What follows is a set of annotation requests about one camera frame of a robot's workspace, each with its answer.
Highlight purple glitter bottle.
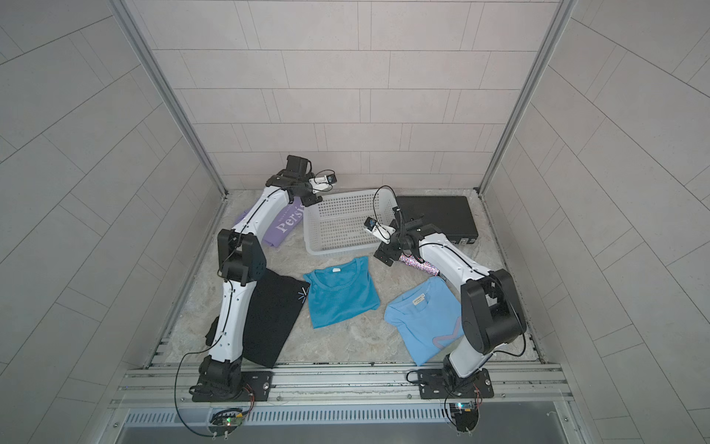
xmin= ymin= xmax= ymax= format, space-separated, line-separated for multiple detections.
xmin=399 ymin=253 xmax=440 ymax=277

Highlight light blue t-shirt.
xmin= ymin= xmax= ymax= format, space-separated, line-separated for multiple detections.
xmin=385 ymin=277 xmax=463 ymax=366

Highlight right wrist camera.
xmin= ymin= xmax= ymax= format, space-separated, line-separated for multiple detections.
xmin=364 ymin=216 xmax=396 ymax=244

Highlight left circuit board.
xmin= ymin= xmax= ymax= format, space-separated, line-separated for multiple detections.
xmin=208 ymin=408 xmax=244 ymax=438

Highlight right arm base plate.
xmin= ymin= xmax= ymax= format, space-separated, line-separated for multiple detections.
xmin=407 ymin=368 xmax=495 ymax=400

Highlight teal t-shirt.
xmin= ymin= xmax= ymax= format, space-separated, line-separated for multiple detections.
xmin=303 ymin=256 xmax=381 ymax=329

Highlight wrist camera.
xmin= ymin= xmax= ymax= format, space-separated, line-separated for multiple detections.
xmin=309 ymin=173 xmax=338 ymax=192
xmin=364 ymin=216 xmax=396 ymax=244

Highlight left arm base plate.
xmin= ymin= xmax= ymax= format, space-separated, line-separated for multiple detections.
xmin=189 ymin=371 xmax=274 ymax=403

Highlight black cable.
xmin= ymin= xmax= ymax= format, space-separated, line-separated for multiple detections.
xmin=371 ymin=185 xmax=401 ymax=229
xmin=173 ymin=332 xmax=223 ymax=438

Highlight right black cable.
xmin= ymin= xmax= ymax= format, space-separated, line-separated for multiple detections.
xmin=371 ymin=185 xmax=401 ymax=229

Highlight black hard case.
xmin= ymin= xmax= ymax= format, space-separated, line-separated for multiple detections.
xmin=397 ymin=195 xmax=479 ymax=244

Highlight right circuit board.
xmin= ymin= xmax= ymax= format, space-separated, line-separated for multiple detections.
xmin=449 ymin=403 xmax=480 ymax=433

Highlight white plastic laundry basket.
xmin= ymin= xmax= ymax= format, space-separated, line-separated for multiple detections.
xmin=303 ymin=189 xmax=398 ymax=256

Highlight circuit board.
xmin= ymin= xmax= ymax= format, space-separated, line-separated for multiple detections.
xmin=208 ymin=408 xmax=244 ymax=438
xmin=449 ymin=403 xmax=480 ymax=433

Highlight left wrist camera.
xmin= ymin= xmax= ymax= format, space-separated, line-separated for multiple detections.
xmin=309 ymin=173 xmax=338 ymax=192

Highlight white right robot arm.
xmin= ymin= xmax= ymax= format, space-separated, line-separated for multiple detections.
xmin=364 ymin=210 xmax=527 ymax=396

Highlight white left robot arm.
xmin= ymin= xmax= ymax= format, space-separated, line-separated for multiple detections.
xmin=190 ymin=155 xmax=330 ymax=403

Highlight purple folded t-shirt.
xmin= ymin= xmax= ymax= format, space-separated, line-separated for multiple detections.
xmin=233 ymin=189 xmax=304 ymax=247

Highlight left black cable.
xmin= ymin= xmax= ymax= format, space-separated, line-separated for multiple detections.
xmin=173 ymin=332 xmax=223 ymax=438

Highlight aluminium mounting rail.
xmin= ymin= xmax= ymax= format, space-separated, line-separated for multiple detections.
xmin=108 ymin=362 xmax=573 ymax=408

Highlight black t-shirt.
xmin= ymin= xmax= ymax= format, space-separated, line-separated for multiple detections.
xmin=207 ymin=269 xmax=310 ymax=368

